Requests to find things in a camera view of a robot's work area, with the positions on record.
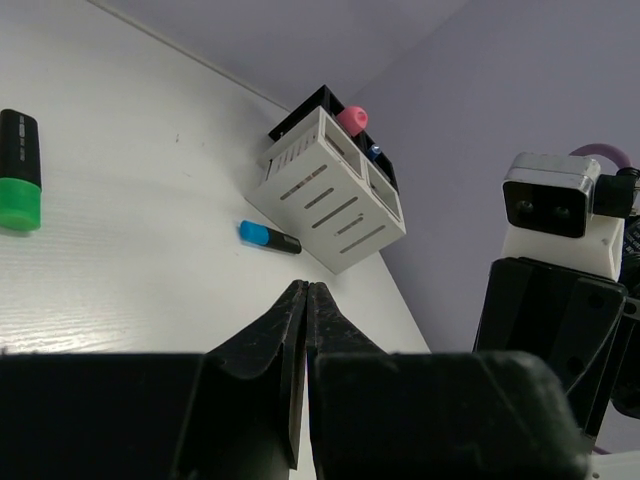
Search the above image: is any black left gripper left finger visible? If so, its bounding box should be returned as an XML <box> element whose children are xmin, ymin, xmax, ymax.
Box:
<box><xmin>1</xmin><ymin>280</ymin><xmax>306</xmax><ymax>479</ymax></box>

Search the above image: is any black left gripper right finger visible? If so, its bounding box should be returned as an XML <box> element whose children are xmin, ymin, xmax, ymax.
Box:
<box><xmin>306</xmin><ymin>283</ymin><xmax>590</xmax><ymax>479</ymax></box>

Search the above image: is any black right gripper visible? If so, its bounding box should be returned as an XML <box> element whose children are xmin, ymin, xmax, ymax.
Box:
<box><xmin>472</xmin><ymin>214</ymin><xmax>640</xmax><ymax>441</ymax></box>

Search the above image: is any blue highlighter black body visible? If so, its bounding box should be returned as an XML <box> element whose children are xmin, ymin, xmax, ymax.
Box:
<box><xmin>239</xmin><ymin>220</ymin><xmax>302</xmax><ymax>255</ymax></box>

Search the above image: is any white slotted organizer box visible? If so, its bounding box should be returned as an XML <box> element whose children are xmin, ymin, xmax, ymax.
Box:
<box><xmin>246</xmin><ymin>107</ymin><xmax>406</xmax><ymax>274</ymax></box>

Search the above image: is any black slotted organizer box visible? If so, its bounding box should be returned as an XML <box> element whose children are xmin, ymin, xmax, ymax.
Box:
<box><xmin>268</xmin><ymin>85</ymin><xmax>399</xmax><ymax>191</ymax></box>

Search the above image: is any green highlighter black body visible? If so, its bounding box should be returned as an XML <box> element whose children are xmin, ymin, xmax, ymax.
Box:
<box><xmin>1</xmin><ymin>109</ymin><xmax>42</xmax><ymax>232</ymax></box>

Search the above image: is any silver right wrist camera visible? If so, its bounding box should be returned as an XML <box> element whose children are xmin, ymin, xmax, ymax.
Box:
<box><xmin>502</xmin><ymin>152</ymin><xmax>629</xmax><ymax>279</ymax></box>

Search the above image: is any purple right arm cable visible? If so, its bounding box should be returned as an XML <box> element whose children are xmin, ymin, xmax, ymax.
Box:
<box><xmin>569</xmin><ymin>143</ymin><xmax>640</xmax><ymax>174</ymax></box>

